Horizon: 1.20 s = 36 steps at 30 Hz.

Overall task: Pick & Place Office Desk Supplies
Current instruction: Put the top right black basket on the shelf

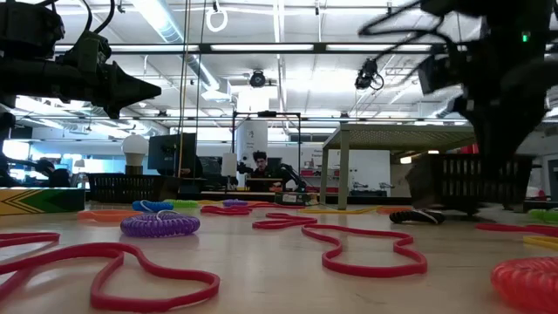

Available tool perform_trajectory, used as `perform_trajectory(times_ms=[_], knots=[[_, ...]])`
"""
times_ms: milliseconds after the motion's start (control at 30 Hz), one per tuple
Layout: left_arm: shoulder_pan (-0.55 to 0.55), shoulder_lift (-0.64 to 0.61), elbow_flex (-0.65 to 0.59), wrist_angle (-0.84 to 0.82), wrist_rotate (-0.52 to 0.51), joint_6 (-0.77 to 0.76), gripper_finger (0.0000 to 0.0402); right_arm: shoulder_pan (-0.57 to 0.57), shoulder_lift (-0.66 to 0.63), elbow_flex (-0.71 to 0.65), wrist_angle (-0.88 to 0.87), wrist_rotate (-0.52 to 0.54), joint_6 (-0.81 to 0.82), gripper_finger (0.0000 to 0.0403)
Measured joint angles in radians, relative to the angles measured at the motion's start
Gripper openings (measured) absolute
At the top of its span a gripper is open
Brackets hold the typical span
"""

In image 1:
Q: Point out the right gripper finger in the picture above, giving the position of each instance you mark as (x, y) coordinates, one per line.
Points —
(488, 126)
(521, 126)

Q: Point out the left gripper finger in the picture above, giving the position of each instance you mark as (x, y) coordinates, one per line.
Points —
(126, 100)
(124, 80)

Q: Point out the blue coil wristband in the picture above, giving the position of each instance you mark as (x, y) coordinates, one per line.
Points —
(152, 206)

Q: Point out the black coil wristband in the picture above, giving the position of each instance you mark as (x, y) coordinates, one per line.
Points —
(414, 217)

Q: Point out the large purple coil wristband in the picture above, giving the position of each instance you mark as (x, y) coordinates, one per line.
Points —
(144, 226)

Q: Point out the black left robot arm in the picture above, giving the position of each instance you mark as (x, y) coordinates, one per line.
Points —
(35, 83)

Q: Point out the small black background robot arm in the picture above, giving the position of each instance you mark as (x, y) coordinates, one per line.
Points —
(293, 174)

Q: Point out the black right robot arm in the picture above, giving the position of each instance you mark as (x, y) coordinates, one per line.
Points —
(547, 80)

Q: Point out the white bulb brass lamp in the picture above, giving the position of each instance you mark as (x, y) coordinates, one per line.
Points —
(134, 146)

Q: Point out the black monitor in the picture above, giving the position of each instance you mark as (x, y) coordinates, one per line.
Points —
(170, 152)

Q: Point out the green coil wristband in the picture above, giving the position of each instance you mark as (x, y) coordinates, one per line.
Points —
(545, 215)
(183, 203)

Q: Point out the person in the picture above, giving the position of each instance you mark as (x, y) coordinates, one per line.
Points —
(56, 178)
(260, 163)

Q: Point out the pale green metal riser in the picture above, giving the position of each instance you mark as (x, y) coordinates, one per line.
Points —
(392, 137)

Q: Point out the white box on pole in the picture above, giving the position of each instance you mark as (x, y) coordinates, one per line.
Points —
(229, 165)

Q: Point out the orange rubber band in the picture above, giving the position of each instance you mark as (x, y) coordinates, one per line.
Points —
(83, 215)
(258, 202)
(392, 210)

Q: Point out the small purple coil wristband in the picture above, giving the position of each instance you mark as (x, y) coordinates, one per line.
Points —
(235, 202)

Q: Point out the red coil wristband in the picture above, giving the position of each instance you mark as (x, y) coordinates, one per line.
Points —
(529, 283)

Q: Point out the black overhead light beam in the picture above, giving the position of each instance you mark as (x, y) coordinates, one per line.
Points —
(320, 48)

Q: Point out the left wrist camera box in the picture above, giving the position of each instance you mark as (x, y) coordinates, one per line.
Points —
(89, 54)

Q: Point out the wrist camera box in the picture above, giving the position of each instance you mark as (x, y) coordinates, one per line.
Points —
(438, 74)
(89, 54)

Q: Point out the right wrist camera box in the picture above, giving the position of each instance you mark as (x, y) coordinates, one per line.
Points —
(438, 74)

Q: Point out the black overhead camera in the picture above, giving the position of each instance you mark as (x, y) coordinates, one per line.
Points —
(257, 78)

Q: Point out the black metal frame stand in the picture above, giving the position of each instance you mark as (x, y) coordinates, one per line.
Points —
(267, 113)

